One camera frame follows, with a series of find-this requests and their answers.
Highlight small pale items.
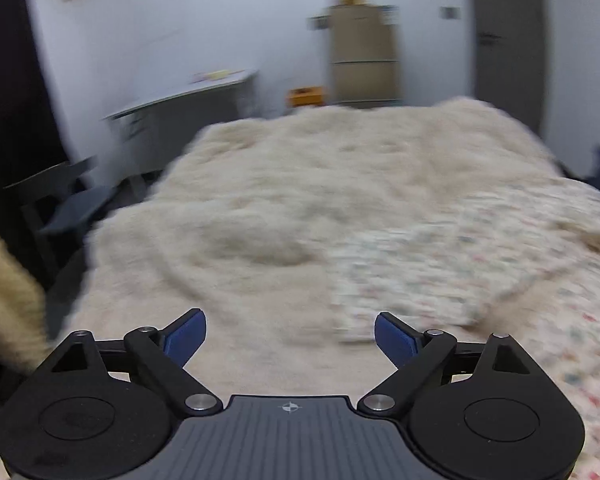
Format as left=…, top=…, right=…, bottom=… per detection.
left=192, top=67, right=244, bottom=84

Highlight orange box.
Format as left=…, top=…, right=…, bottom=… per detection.
left=286, top=86, right=327, bottom=109

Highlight grey chair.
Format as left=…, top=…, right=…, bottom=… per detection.
left=4, top=157, right=117, bottom=282

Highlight white desk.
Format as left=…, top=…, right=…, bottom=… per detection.
left=101, top=67, right=259, bottom=172

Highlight grey door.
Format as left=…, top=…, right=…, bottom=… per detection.
left=467, top=0, right=549, bottom=137

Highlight yellow hanging towel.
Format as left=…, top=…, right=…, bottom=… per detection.
left=0, top=215, right=52, bottom=376

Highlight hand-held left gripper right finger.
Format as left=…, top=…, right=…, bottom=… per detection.
left=357, top=312, right=534, bottom=415

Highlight fluffy beige blanket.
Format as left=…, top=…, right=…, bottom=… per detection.
left=0, top=97, right=600, bottom=480

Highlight floral patterned quilt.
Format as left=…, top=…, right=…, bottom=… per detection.
left=330, top=177, right=600, bottom=480

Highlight tall beige cabinet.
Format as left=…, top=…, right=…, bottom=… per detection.
left=325, top=4, right=402, bottom=107

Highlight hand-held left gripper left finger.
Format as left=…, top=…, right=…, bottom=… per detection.
left=50, top=308, right=219, bottom=416

